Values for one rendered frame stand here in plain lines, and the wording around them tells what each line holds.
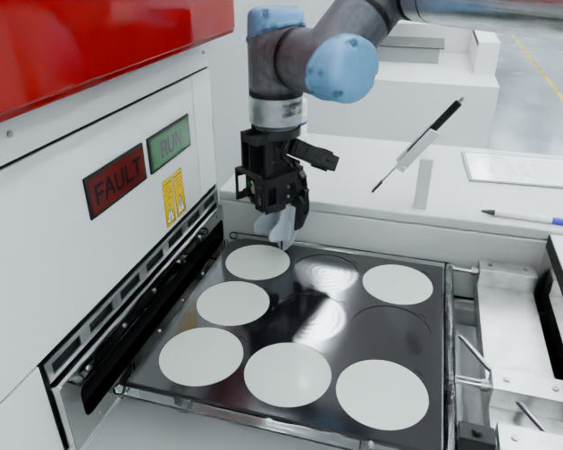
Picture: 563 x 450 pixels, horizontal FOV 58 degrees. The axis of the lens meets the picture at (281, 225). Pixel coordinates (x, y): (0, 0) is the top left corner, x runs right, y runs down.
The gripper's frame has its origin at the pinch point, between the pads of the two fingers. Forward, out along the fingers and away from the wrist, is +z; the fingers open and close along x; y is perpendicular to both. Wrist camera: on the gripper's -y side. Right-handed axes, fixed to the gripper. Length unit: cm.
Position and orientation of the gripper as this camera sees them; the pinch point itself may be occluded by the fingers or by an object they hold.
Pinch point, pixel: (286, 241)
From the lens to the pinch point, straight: 82.4
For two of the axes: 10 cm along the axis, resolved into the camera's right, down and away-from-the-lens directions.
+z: 0.0, 8.8, 4.8
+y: -7.4, 3.2, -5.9
